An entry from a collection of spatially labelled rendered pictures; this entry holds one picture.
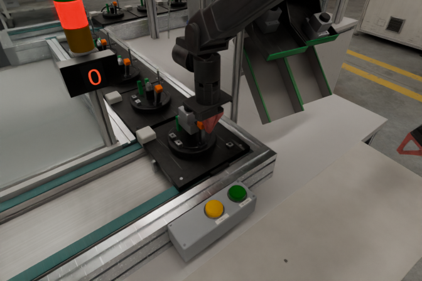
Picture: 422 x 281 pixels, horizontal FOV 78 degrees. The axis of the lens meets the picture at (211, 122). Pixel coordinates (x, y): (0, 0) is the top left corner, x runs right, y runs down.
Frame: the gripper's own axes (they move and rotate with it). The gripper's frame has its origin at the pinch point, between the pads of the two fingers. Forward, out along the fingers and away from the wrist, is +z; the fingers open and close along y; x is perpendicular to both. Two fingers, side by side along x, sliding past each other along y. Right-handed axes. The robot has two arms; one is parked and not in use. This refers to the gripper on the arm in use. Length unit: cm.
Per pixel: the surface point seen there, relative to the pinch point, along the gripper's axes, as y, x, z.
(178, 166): 8.5, -2.0, 9.5
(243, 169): -5.0, 8.5, 10.6
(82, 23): 18.1, -17.2, -25.5
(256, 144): -14.6, 3.9, 10.6
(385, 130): -200, -6, 106
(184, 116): 2.3, -7.0, -1.2
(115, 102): 10.1, -41.1, 8.7
